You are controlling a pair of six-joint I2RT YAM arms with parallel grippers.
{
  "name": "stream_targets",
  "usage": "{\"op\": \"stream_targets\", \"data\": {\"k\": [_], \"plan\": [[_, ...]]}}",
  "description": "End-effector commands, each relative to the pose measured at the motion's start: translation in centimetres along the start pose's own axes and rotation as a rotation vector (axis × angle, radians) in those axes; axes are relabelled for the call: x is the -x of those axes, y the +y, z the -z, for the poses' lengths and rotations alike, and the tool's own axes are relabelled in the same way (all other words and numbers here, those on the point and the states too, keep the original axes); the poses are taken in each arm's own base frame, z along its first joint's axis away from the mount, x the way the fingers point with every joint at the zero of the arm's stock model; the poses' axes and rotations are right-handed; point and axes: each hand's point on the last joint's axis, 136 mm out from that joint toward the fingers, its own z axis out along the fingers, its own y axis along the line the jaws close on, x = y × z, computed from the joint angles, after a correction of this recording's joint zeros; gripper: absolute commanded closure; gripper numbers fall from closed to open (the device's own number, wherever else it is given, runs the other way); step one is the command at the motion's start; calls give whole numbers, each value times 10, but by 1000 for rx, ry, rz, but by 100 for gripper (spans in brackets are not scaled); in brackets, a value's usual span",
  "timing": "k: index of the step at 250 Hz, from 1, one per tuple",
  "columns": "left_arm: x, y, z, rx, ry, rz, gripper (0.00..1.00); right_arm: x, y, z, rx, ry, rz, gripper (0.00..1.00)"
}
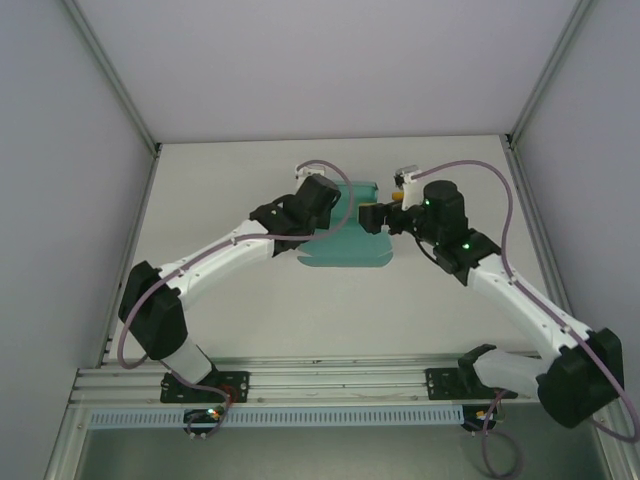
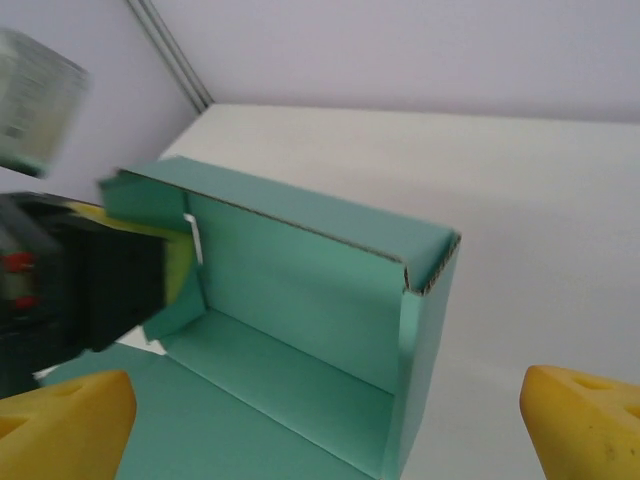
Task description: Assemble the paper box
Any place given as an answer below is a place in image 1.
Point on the teal paper box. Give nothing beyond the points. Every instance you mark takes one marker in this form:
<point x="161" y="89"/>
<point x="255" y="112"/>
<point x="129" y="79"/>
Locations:
<point x="350" y="250"/>

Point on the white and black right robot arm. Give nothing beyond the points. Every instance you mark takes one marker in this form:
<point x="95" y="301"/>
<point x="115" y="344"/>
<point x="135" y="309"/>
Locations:
<point x="510" y="300"/>

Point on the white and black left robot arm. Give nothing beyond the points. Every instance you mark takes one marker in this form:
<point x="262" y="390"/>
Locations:
<point x="220" y="260"/>

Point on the black circuit board with connectors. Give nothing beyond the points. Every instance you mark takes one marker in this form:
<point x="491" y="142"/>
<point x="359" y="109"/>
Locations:
<point x="480" y="415"/>

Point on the circuit board with lit LEDs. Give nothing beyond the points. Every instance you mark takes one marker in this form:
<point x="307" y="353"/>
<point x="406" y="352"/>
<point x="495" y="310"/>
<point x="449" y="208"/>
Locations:
<point x="210" y="414"/>

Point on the grey metal sheet panel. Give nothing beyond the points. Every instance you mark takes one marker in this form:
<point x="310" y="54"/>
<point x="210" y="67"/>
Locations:
<point x="325" y="455"/>

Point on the aluminium table edge rail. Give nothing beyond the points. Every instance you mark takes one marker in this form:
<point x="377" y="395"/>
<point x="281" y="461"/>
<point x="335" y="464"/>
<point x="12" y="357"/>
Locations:
<point x="536" y="225"/>
<point x="134" y="235"/>

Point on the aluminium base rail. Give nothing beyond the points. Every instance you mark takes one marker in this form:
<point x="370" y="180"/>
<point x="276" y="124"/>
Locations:
<point x="325" y="380"/>

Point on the aluminium frame post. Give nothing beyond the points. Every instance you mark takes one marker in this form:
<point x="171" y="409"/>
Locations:
<point x="545" y="70"/>
<point x="115" y="85"/>

